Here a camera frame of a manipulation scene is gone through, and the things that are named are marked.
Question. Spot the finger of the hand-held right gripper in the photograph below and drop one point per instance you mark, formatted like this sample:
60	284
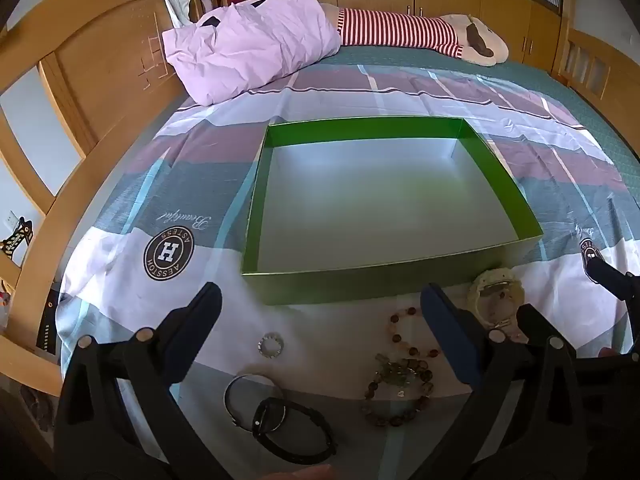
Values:
610	275
530	320

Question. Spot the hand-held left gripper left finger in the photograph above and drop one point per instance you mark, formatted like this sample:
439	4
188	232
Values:
197	312

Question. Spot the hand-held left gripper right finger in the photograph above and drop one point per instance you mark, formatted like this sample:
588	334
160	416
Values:
450	335

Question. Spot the white wristwatch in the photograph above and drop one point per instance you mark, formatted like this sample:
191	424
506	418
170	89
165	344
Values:
480	285

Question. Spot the thin metal bangle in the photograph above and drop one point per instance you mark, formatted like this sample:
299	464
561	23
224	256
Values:
226	400

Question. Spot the black wristwatch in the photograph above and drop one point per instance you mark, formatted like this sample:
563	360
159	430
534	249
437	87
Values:
270	415

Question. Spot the green cardboard box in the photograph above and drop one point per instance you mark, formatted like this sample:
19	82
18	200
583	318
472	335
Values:
380	195

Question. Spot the printed bed sheet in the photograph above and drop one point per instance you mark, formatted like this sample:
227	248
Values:
100	270

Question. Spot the black device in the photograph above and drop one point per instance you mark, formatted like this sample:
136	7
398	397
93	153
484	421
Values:
50	325

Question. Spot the wooden footboard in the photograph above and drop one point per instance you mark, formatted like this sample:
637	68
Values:
620	95

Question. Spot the black and yellow object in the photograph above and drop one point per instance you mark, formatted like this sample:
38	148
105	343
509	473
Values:
17	240

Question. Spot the teal bed mat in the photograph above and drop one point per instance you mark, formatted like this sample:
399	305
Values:
550	85

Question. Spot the pink pillow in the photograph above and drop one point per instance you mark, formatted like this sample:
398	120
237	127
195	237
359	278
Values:
250	35

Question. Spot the striped plush toy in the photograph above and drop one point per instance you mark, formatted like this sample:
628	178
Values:
400	27

